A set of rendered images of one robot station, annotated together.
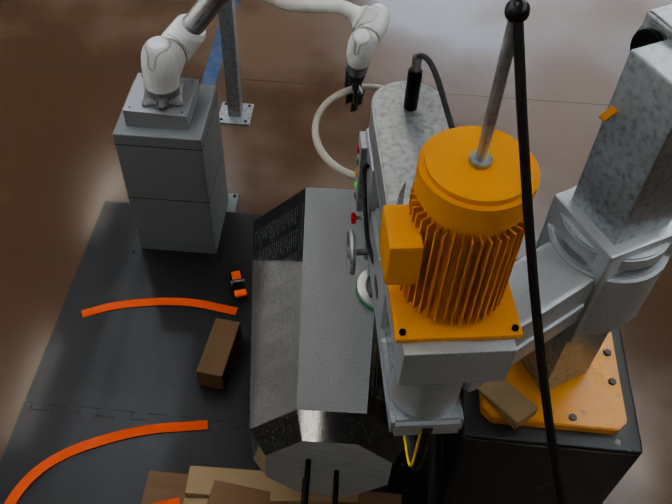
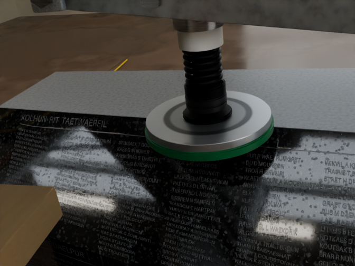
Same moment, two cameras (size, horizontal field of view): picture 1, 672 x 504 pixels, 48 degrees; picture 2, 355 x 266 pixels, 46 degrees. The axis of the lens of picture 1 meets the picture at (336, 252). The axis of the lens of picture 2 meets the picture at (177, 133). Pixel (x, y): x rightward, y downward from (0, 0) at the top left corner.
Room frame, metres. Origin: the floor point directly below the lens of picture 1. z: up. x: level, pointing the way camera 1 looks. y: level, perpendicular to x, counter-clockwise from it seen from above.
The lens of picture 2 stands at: (1.90, -0.81, 1.14)
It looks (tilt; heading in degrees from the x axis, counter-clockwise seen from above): 27 degrees down; 112
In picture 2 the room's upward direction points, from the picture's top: 7 degrees counter-clockwise
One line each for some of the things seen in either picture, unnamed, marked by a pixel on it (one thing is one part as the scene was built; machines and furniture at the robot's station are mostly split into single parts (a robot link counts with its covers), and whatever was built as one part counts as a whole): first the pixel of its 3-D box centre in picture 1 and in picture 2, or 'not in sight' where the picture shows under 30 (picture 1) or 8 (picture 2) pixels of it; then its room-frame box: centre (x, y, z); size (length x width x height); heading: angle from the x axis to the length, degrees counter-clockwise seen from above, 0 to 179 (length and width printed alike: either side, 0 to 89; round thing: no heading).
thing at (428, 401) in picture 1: (428, 370); not in sight; (1.05, -0.26, 1.32); 0.19 x 0.19 x 0.20
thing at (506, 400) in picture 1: (505, 396); not in sight; (1.28, -0.60, 0.80); 0.20 x 0.10 x 0.05; 38
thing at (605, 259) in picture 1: (597, 258); not in sight; (1.45, -0.78, 1.36); 0.35 x 0.35 x 0.41
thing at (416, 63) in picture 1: (413, 82); not in sight; (1.71, -0.19, 1.76); 0.04 x 0.04 x 0.17
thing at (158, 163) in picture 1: (176, 171); not in sight; (2.70, 0.82, 0.40); 0.50 x 0.50 x 0.80; 88
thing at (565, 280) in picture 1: (549, 290); not in sight; (1.33, -0.62, 1.34); 0.74 x 0.34 x 0.25; 128
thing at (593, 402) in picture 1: (547, 363); not in sight; (1.45, -0.78, 0.76); 0.49 x 0.49 x 0.05; 87
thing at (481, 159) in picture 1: (497, 89); not in sight; (1.05, -0.26, 2.25); 0.04 x 0.04 x 0.34
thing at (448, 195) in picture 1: (455, 232); not in sight; (1.05, -0.25, 1.88); 0.31 x 0.28 x 0.40; 96
